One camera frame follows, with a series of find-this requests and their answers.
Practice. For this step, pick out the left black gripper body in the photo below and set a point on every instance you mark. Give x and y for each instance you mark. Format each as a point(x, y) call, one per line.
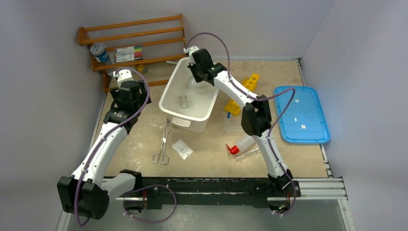
point(143, 96)

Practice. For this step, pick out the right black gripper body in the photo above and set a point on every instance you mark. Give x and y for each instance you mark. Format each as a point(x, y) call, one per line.
point(197, 69)

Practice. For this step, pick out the small glass jar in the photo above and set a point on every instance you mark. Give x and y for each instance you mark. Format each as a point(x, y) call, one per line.
point(183, 102)

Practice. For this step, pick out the white plastic bin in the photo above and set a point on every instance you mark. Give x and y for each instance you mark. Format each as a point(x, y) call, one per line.
point(201, 101)

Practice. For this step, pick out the small plastic zip bag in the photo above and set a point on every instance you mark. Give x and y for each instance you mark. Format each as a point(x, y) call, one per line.
point(182, 149)

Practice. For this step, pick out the red cap wash bottle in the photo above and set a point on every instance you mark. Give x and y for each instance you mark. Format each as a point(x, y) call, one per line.
point(241, 144)

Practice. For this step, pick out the blue cap glass tube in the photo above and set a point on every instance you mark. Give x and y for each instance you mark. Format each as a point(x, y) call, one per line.
point(247, 154)

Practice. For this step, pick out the clear watch glass dish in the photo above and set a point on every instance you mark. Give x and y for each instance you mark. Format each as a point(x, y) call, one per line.
point(192, 84)

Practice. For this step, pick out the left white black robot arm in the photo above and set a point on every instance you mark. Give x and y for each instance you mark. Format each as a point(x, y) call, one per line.
point(98, 156)

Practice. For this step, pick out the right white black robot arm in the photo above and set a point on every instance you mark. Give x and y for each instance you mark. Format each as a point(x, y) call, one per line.
point(256, 114)

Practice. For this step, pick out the yellow grey small object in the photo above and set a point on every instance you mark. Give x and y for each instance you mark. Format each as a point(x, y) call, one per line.
point(142, 68)

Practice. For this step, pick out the small clear capped bottle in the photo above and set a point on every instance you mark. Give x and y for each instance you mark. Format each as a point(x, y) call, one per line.
point(110, 72)

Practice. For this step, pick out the coloured marker pen set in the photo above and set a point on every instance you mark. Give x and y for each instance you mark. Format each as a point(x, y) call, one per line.
point(127, 54)

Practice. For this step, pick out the wooden shelf rack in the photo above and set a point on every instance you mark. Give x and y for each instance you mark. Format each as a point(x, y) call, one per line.
point(84, 39)

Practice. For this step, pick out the blue label round container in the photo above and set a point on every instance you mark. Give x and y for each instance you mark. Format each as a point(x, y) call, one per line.
point(99, 53)

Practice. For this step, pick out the clear well plate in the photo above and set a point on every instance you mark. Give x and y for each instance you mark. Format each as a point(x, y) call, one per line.
point(232, 125)

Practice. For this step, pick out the metal crucible tongs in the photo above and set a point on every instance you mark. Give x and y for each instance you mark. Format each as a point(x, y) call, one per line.
point(161, 155)

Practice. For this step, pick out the blue plastic lid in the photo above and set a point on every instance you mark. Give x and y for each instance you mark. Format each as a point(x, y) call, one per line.
point(304, 122)

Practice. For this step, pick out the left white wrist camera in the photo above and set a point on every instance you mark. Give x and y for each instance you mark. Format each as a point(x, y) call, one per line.
point(122, 76)

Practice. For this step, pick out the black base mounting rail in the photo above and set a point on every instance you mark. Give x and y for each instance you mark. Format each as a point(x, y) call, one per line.
point(154, 192)

